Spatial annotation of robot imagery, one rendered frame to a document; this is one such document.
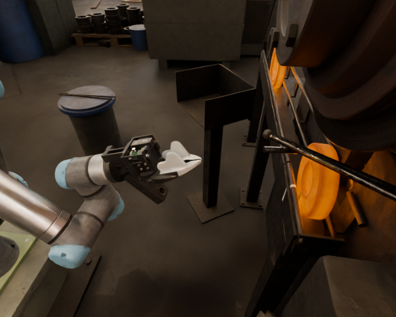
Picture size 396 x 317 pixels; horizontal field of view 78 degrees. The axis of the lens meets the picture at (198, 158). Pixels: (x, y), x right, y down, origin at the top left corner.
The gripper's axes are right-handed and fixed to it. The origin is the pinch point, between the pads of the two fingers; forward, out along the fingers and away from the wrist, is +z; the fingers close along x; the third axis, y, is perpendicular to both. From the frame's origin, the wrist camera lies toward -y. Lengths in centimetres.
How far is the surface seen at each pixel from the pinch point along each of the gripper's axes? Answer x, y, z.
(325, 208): -7.8, -8.0, 23.6
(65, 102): 72, -4, -92
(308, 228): -6.5, -15.9, 20.8
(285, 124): 36.1, -18.2, 20.5
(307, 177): 2.5, -10.3, 22.2
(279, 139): -9.7, 10.4, 17.3
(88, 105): 71, -8, -79
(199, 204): 45, -69, -28
